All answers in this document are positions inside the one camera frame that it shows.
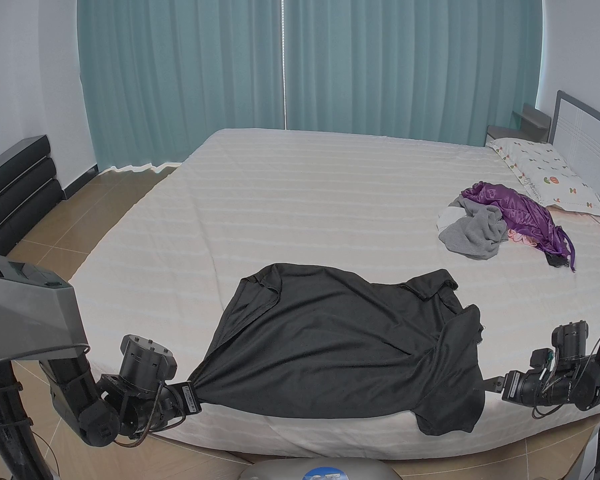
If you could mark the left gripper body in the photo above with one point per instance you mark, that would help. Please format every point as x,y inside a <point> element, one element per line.
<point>177,399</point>

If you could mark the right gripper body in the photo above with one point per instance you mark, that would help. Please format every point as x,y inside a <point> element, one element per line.
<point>527,388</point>

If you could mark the black T-shirt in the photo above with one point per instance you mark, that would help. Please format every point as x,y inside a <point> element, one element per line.
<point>340,348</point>

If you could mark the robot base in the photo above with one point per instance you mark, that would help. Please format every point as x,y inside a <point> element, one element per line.
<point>320,470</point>

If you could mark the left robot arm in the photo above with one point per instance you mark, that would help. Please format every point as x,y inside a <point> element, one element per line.
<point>25,308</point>

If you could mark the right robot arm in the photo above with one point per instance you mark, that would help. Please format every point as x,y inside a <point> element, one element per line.
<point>580,348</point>

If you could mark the bed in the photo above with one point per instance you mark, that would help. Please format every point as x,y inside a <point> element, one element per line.
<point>330,193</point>

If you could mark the dark grey lace garment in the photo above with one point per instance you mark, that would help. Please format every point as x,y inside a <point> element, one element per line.
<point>555,260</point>

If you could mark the pink garment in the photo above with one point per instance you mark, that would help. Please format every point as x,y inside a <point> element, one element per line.
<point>522,240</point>

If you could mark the grey knit garment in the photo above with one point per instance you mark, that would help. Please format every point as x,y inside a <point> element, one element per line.
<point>472,238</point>

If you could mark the purple satin garment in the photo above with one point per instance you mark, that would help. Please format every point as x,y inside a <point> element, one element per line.
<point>520,208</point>

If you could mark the white garment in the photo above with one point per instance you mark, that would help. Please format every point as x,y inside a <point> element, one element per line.
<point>447,216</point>

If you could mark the white printed pillow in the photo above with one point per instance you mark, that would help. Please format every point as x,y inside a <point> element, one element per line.
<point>545,173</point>

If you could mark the grey bedside table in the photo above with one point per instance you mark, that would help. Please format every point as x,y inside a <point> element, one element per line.
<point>520,128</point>

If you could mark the black chest of drawers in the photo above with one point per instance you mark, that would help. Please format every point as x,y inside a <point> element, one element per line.
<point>15,193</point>

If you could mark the blue-green curtain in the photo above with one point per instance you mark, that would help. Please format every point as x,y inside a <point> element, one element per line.
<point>180,68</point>
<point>405,53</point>

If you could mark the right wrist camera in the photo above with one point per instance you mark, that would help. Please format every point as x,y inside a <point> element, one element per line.
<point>541,360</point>

